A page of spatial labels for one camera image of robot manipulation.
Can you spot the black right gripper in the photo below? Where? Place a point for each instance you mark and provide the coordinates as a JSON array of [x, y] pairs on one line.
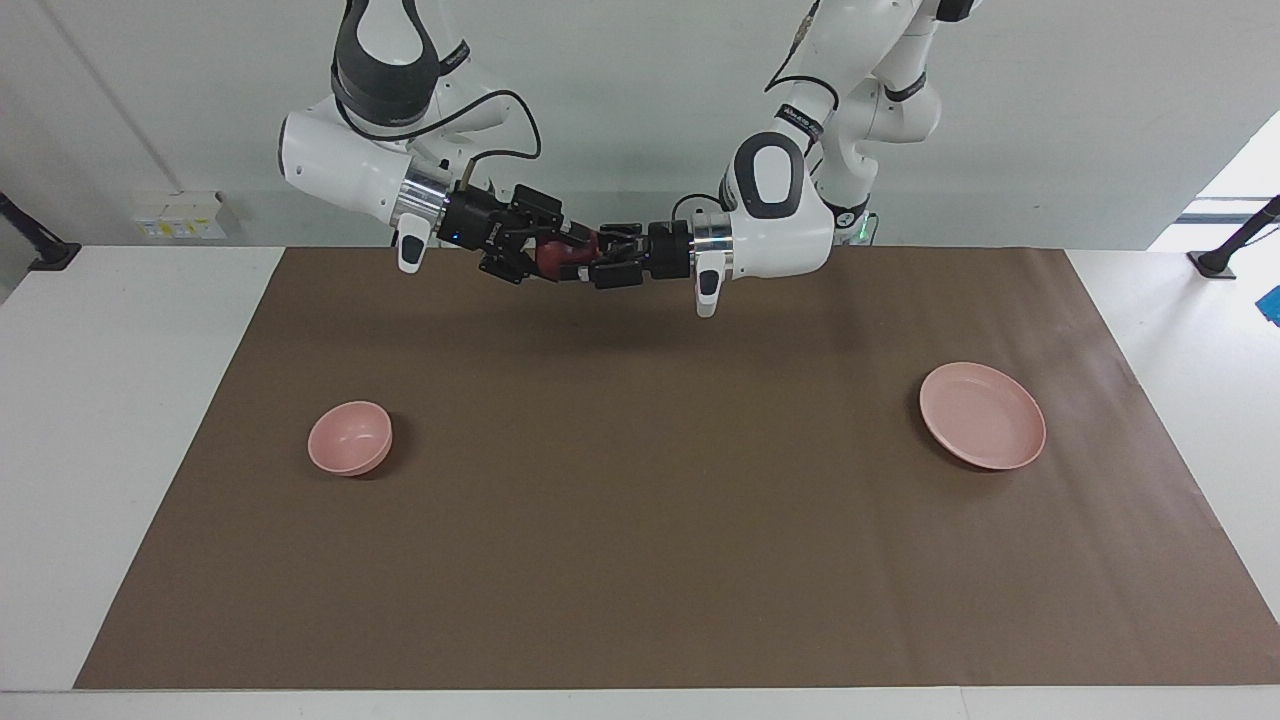
[[475, 220]]

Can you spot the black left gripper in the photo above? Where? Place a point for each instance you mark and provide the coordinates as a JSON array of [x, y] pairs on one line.
[[668, 250]]

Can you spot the dark red apple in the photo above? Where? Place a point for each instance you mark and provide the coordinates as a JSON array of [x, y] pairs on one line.
[[552, 255]]

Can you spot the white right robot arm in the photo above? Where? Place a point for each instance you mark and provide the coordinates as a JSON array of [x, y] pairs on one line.
[[340, 160]]

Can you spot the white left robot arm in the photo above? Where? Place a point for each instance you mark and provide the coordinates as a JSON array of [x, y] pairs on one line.
[[790, 235]]

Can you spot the pink bowl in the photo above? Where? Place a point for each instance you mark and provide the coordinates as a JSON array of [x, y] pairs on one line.
[[345, 435]]

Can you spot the pink plate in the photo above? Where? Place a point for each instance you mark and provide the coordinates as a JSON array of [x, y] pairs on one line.
[[985, 415]]

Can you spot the brown table mat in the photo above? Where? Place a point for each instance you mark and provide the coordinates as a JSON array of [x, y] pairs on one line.
[[640, 500]]

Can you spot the blue object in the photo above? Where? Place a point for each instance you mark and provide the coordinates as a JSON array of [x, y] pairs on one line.
[[1272, 305]]

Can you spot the white wall socket box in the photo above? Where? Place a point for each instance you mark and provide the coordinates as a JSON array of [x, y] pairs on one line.
[[180, 218]]

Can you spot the black camera stand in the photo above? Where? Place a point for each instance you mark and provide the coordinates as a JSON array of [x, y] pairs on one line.
[[1225, 255], [45, 250]]

